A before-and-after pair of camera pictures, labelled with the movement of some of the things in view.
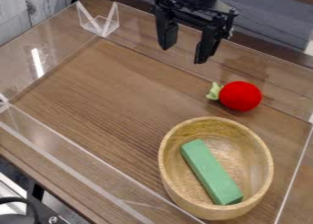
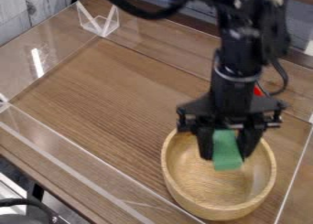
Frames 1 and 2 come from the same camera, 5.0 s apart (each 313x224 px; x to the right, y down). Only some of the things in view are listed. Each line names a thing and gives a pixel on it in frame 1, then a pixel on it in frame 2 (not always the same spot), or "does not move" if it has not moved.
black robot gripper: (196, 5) to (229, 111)
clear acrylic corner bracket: (99, 25) does not move
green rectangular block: (216, 178) to (228, 155)
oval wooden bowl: (242, 150) does not move
